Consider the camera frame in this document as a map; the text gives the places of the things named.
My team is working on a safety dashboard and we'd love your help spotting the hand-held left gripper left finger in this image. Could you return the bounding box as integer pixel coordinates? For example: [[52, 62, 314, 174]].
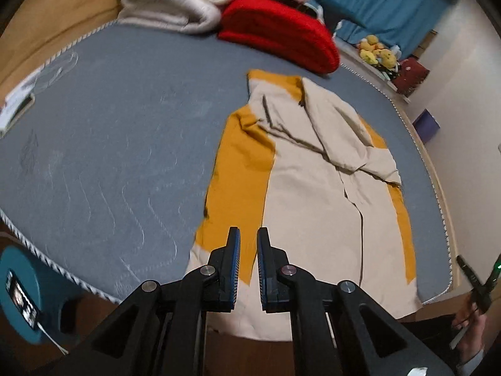
[[65, 227, 241, 376]]

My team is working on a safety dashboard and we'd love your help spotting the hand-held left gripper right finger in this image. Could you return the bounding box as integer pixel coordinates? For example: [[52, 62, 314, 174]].
[[256, 227, 455, 376]]

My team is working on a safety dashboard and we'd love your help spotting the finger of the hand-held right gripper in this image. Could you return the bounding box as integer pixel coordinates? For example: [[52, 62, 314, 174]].
[[457, 254, 492, 315]]

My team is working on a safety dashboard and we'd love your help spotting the beige and orange hooded jacket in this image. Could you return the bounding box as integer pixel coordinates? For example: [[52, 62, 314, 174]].
[[189, 69, 423, 341]]

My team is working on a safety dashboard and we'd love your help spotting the person's right forearm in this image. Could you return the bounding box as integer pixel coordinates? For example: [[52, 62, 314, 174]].
[[456, 342, 501, 376]]

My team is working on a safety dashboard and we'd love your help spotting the person's right hand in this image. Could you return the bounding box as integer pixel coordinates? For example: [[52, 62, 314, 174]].
[[450, 294, 488, 365]]

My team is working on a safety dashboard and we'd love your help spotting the grey quilted mattress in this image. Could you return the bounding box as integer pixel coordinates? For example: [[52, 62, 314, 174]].
[[0, 18, 455, 306]]

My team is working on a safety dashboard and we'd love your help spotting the teal round stool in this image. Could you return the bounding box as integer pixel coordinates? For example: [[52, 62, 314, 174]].
[[0, 245, 85, 346]]

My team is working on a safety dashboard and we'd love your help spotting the smartphone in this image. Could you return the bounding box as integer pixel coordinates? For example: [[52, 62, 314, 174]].
[[6, 269, 40, 329]]

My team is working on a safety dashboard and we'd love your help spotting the dark red cushion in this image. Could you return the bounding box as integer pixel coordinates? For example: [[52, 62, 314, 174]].
[[391, 58, 430, 97]]

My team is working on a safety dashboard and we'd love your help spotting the black and white striped plush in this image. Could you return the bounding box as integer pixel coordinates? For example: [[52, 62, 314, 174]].
[[378, 63, 400, 81]]

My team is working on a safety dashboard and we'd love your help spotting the red folded blanket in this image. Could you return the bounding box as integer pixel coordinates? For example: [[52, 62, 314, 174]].
[[218, 0, 340, 74]]

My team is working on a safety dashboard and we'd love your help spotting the yellow bear plush toy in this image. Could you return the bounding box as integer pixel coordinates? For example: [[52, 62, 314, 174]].
[[376, 49, 397, 68]]

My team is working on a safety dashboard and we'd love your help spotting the dark folded cloth white trim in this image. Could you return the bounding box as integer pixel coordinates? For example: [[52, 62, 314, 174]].
[[292, 2, 325, 22]]

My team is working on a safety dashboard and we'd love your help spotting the white fluffy folded blanket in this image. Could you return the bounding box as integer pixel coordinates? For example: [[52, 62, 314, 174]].
[[117, 0, 237, 34]]

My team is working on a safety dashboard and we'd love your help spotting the blue curtain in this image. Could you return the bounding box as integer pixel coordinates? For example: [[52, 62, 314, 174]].
[[274, 0, 460, 59]]

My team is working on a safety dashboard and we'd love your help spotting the white charging cable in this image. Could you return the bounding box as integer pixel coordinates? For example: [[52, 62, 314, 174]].
[[37, 321, 70, 355]]

